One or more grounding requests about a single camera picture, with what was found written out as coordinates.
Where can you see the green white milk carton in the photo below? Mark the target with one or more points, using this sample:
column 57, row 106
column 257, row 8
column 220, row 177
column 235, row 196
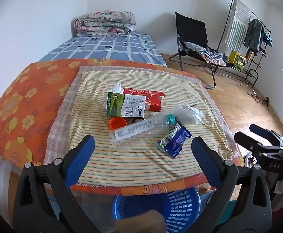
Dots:
column 126, row 105

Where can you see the folded floral quilt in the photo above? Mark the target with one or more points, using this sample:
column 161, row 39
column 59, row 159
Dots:
column 102, row 23

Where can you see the yellow plastic crate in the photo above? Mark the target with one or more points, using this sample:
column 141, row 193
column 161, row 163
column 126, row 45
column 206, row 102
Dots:
column 238, row 60

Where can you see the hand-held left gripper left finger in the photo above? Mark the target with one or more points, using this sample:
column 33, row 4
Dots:
column 80, row 155

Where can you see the blue plaid bed sheet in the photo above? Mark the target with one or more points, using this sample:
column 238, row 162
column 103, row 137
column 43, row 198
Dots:
column 107, row 46

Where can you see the orange bottle cap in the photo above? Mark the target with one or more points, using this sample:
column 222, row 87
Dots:
column 117, row 123

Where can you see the green striped hanging towel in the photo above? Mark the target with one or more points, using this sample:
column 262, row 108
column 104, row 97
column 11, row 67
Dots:
column 238, row 24

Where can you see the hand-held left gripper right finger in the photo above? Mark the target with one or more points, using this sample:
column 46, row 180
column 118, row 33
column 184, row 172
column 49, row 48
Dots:
column 204, row 157

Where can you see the white paper package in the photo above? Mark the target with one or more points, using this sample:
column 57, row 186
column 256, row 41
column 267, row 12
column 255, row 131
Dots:
column 155, row 114

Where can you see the white round object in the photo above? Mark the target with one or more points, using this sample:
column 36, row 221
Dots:
column 247, row 159

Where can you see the red cardboard box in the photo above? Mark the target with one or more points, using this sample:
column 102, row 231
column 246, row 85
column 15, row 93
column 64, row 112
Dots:
column 146, row 97

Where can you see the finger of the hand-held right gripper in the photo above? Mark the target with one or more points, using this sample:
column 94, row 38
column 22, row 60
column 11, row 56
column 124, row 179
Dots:
column 248, row 140
column 262, row 129

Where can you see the clear plastic bottle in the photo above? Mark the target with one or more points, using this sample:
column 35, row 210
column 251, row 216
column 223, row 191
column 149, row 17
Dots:
column 131, row 131

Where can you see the blue plastic basket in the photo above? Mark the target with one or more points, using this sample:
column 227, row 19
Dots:
column 180, row 206

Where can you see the black folding chair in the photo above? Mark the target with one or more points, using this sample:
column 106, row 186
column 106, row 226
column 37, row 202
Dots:
column 190, row 29

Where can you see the white tissue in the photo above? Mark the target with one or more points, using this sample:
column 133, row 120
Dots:
column 117, row 87

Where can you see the yellow striped towel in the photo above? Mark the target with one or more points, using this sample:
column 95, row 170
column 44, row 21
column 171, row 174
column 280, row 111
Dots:
column 131, row 165

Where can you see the crumpled white plastic bag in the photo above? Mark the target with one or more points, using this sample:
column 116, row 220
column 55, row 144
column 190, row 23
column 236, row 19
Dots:
column 187, row 114

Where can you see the blue snack wrapper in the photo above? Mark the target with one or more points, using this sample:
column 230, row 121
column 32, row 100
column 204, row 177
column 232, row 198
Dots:
column 175, row 140

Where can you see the dark teal hanging garment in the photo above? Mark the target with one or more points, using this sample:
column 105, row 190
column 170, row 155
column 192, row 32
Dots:
column 267, row 37

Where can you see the pink cloth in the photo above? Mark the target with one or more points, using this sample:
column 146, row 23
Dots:
column 216, row 62

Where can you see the black drying rack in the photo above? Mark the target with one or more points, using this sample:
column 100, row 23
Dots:
column 256, row 81

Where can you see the dark hanging jacket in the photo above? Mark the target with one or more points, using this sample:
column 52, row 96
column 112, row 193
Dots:
column 253, row 36

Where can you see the striped cloth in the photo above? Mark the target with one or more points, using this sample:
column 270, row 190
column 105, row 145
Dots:
column 199, row 49

